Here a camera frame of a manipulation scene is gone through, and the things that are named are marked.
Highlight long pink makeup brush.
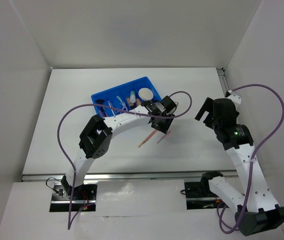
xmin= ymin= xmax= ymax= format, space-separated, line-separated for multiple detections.
xmin=157 ymin=131 xmax=171 ymax=144

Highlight round cream powder puff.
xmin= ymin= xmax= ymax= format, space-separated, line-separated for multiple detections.
xmin=138 ymin=87 xmax=154 ymax=101

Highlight mint green white tube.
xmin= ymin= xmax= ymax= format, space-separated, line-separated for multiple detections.
xmin=130 ymin=90 xmax=136 ymax=104

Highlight blue divided plastic bin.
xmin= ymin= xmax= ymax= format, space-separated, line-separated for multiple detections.
xmin=91 ymin=76 xmax=162 ymax=110

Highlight mint green tweezers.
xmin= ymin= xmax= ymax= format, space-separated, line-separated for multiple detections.
xmin=116 ymin=96 xmax=125 ymax=106

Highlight white thin makeup pencil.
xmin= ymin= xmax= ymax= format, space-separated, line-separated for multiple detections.
xmin=108 ymin=101 xmax=116 ymax=116

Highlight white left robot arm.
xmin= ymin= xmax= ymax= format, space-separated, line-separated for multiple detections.
xmin=61 ymin=96 xmax=178 ymax=200

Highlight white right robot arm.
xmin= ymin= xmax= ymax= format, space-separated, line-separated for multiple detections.
xmin=195 ymin=95 xmax=284 ymax=236

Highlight aluminium rail front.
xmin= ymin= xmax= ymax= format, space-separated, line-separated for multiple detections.
xmin=21 ymin=170 xmax=240 ymax=182

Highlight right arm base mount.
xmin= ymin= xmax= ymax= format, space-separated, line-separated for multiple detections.
xmin=180 ymin=171 xmax=225 ymax=210

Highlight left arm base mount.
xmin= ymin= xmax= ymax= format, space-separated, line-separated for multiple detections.
xmin=45 ymin=177 xmax=97 ymax=213

